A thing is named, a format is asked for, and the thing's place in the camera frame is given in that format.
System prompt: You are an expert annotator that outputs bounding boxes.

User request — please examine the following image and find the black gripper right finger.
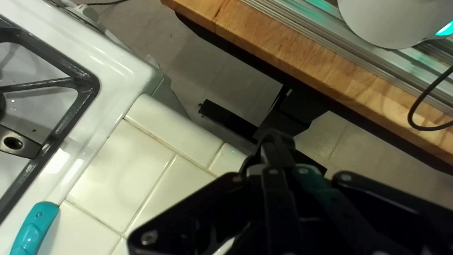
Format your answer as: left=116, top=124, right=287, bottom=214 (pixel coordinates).
left=277, top=134, right=453, bottom=255

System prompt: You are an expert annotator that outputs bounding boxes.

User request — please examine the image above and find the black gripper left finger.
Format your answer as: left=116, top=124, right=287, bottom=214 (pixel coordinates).
left=126, top=134, right=303, bottom=255

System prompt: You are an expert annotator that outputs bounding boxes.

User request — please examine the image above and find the white gas stove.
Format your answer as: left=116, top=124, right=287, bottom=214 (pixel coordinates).
left=0, top=0, right=160, bottom=255

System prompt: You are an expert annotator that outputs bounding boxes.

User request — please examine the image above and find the black burner grate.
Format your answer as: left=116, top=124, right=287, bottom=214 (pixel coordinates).
left=0, top=16, right=102, bottom=224

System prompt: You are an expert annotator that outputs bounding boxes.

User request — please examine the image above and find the wooden shelf edge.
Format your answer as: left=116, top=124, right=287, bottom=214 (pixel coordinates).
left=161, top=0, right=453, bottom=165

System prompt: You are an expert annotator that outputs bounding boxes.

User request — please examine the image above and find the black cable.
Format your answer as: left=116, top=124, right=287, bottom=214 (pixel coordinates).
left=406, top=66, right=453, bottom=132

